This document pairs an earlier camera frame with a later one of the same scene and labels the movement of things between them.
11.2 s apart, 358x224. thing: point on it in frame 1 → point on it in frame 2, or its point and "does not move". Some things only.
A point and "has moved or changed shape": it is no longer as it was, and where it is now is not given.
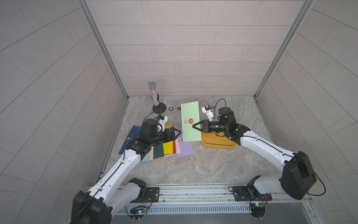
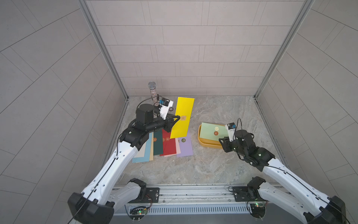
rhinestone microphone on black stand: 159,108 does not move
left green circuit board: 138,212 does not move
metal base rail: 196,199 does not move
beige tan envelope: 152,153 does not move
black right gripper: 206,126 → 225,141
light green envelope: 190,115 has moved or changed shape
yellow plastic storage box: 210,140 does not move
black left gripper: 173,134 → 168,123
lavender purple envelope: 186,147 does not move
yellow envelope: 168,147 → 184,108
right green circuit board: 258,209 does not move
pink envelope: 178,150 does not move
